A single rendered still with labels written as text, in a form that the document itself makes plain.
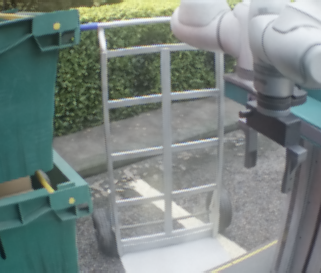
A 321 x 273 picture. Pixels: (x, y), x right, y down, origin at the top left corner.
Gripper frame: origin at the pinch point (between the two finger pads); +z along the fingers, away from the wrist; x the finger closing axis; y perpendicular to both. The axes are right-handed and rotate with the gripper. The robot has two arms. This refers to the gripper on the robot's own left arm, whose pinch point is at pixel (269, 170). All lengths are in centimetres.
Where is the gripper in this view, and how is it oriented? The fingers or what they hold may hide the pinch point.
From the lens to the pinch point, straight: 89.8
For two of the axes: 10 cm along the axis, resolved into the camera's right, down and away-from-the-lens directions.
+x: 4.8, 3.5, -8.1
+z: 0.2, 9.1, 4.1
